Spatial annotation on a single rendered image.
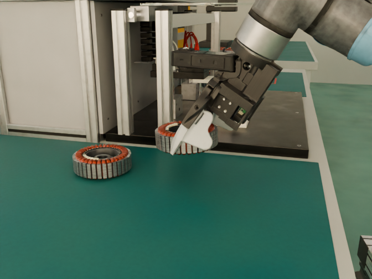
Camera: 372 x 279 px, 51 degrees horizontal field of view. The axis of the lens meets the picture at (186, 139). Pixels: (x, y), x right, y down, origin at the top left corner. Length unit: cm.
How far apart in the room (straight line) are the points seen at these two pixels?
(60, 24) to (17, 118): 27
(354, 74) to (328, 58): 45
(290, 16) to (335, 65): 584
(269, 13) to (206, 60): 13
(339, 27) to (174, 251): 37
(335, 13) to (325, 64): 583
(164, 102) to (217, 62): 28
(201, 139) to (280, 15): 22
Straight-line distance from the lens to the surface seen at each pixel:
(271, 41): 58
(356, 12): 59
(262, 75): 60
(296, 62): 260
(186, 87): 127
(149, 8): 93
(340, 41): 59
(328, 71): 642
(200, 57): 63
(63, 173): 78
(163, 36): 85
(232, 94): 60
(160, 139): 66
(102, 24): 93
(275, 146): 86
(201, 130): 62
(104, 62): 93
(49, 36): 96
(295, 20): 59
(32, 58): 100
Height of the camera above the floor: 105
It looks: 18 degrees down
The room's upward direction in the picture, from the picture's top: straight up
